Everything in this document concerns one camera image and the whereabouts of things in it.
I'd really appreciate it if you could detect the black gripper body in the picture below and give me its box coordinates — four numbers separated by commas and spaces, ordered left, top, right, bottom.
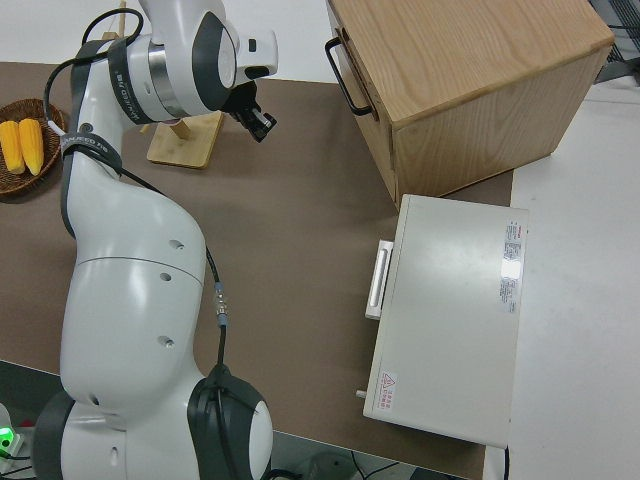
227, 81, 263, 129

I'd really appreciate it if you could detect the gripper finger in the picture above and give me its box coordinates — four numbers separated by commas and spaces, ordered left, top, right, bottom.
251, 106, 278, 131
243, 118, 270, 145

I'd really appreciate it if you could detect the wooden drawer with black handle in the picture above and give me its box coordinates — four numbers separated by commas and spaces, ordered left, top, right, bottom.
324, 22, 384, 122

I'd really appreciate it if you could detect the wooden mug rack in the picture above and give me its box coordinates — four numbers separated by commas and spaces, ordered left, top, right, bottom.
101, 0, 224, 170

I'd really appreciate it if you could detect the brown table mat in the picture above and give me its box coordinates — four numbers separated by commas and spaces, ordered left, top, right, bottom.
0, 61, 517, 480

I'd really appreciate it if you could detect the light wooden cabinet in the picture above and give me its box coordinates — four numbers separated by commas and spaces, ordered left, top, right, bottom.
327, 0, 616, 202

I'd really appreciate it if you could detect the yellow corn cob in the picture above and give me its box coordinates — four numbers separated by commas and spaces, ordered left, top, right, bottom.
0, 119, 25, 176
18, 117, 46, 177

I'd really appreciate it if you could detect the brown wicker basket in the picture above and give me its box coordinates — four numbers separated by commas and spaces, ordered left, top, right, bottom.
0, 97, 69, 198

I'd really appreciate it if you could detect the white toaster oven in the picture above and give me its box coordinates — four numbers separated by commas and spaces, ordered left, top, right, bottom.
353, 193, 531, 449

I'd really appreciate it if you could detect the dark grey floor device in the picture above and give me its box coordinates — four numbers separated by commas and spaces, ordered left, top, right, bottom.
293, 446, 362, 480

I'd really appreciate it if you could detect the black wire mesh rack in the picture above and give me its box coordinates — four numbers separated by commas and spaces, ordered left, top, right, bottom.
596, 0, 640, 90

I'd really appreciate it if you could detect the black toaster power cable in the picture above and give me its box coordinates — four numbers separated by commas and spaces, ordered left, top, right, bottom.
498, 443, 515, 480

